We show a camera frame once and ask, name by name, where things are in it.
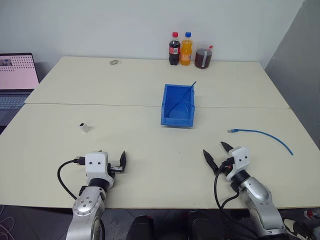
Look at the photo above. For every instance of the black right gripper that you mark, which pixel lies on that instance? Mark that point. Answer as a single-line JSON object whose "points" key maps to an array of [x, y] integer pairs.
{"points": [[227, 166]]}

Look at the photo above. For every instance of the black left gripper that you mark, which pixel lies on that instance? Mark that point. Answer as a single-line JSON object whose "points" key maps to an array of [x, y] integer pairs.
{"points": [[117, 169]]}

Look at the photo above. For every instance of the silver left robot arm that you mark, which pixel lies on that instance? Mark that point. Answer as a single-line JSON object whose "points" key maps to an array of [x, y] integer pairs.
{"points": [[86, 205]]}

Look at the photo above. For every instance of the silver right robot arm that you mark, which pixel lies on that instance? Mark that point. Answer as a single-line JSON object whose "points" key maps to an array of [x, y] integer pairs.
{"points": [[260, 200]]}

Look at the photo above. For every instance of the small white adapter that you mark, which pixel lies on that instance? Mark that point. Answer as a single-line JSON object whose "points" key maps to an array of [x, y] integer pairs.
{"points": [[84, 127]]}

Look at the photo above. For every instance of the blue plastic bin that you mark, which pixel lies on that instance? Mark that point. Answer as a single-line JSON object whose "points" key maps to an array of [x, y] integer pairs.
{"points": [[178, 110]]}

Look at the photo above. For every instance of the dark rounded shape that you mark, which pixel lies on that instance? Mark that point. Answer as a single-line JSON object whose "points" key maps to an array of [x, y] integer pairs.
{"points": [[201, 227], [140, 228]]}

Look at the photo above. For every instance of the clear jar brown liquid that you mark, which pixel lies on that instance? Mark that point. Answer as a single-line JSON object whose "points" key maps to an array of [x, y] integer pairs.
{"points": [[203, 58]]}

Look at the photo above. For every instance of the orange soda bottle blue cap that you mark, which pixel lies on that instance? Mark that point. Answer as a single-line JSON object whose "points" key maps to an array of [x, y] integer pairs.
{"points": [[186, 53]]}

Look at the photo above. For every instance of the red white straw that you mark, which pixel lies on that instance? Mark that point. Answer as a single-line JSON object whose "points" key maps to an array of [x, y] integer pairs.
{"points": [[209, 48]]}

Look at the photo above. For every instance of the black white shoe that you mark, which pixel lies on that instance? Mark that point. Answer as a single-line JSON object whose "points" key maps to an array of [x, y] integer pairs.
{"points": [[296, 228]]}

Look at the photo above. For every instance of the red white object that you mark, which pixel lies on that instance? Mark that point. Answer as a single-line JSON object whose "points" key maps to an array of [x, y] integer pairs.
{"points": [[311, 214]]}

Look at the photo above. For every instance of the grey partition panel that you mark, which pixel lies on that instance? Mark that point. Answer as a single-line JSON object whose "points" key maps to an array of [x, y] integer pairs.
{"points": [[297, 75]]}

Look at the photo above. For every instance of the cola bottle red cap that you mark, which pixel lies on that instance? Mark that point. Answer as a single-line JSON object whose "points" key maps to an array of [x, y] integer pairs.
{"points": [[174, 51]]}

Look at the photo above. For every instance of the open grey laptop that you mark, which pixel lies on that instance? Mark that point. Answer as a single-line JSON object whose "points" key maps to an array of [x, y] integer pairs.
{"points": [[15, 75]]}

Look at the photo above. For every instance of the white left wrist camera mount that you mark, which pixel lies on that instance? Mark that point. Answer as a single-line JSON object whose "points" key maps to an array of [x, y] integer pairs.
{"points": [[96, 166]]}

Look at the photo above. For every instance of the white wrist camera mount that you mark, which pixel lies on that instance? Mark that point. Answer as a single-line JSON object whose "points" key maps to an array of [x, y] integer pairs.
{"points": [[240, 158], [96, 166]]}

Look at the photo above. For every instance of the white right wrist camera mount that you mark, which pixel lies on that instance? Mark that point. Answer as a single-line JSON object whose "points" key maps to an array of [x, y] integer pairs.
{"points": [[240, 158]]}

